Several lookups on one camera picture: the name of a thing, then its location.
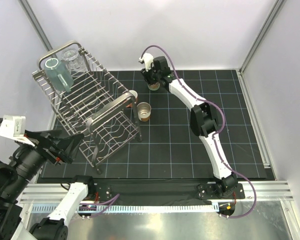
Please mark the small orange white cup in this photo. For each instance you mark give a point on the small orange white cup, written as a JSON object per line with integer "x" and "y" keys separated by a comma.
{"x": 135, "y": 94}

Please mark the aluminium frame post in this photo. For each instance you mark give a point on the aluminium frame post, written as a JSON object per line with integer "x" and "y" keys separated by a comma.
{"x": 29, "y": 12}
{"x": 273, "y": 14}

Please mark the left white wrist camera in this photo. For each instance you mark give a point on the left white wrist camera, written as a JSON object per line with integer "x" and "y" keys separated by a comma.
{"x": 13, "y": 127}

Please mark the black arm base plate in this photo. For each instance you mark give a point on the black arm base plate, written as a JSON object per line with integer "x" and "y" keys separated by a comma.
{"x": 164, "y": 192}

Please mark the teal ceramic cup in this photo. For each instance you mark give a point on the teal ceramic cup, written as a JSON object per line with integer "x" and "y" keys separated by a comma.
{"x": 58, "y": 75}

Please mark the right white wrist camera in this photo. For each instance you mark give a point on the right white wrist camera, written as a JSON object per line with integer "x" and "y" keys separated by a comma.
{"x": 147, "y": 59}

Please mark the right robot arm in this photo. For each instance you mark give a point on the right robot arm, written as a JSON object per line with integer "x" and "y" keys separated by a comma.
{"x": 204, "y": 120}

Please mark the steel cup with brown band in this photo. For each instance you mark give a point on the steel cup with brown band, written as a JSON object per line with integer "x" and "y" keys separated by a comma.
{"x": 144, "y": 111}

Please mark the right aluminium frame post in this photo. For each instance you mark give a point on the right aluminium frame post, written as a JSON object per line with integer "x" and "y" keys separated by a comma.
{"x": 273, "y": 14}

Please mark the black grid mat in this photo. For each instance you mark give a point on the black grid mat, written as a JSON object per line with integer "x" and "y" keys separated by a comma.
{"x": 169, "y": 149}

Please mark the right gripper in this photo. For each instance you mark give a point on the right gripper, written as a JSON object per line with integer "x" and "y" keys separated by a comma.
{"x": 145, "y": 75}

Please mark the clear faceted glass cup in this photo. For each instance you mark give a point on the clear faceted glass cup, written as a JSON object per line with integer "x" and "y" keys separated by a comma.
{"x": 74, "y": 61}

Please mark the left aluminium frame post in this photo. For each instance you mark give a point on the left aluminium frame post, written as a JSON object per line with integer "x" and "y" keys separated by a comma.
{"x": 29, "y": 12}

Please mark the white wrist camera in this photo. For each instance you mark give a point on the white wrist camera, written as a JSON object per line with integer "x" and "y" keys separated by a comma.
{"x": 147, "y": 59}
{"x": 13, "y": 127}

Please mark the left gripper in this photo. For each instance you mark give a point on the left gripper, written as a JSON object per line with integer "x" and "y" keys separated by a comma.
{"x": 43, "y": 140}

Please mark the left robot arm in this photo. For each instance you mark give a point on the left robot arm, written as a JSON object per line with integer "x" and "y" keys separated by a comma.
{"x": 35, "y": 149}

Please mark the cream floral ceramic mug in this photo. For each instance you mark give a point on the cream floral ceramic mug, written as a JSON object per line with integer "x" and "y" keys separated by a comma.
{"x": 154, "y": 87}

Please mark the white slotted cable duct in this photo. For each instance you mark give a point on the white slotted cable duct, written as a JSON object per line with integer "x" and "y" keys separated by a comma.
{"x": 121, "y": 209}

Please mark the stainless steel dish rack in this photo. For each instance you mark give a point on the stainless steel dish rack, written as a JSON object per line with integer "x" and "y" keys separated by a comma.
{"x": 95, "y": 107}

